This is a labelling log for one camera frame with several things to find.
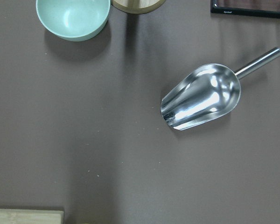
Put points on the wooden cutting board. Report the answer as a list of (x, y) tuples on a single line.
[(14, 216)]

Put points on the wooden cup tree stand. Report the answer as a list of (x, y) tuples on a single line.
[(137, 6)]

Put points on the steel scoop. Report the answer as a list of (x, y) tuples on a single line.
[(208, 93)]

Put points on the mint green bowl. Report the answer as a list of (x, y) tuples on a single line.
[(73, 20)]

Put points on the black framed tray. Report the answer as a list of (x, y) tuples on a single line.
[(257, 8)]

